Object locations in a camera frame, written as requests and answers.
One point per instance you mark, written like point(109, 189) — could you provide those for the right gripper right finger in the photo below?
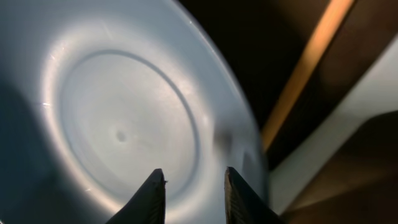
point(242, 204)

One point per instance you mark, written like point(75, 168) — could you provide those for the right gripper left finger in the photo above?
point(147, 205)

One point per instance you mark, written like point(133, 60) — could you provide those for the blue plate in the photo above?
point(95, 95)

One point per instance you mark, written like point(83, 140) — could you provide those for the brown serving tray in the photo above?
point(263, 42)

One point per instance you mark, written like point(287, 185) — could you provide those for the light blue plastic knife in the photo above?
point(374, 94)

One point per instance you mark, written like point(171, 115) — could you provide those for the wooden chopstick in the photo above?
point(320, 39)

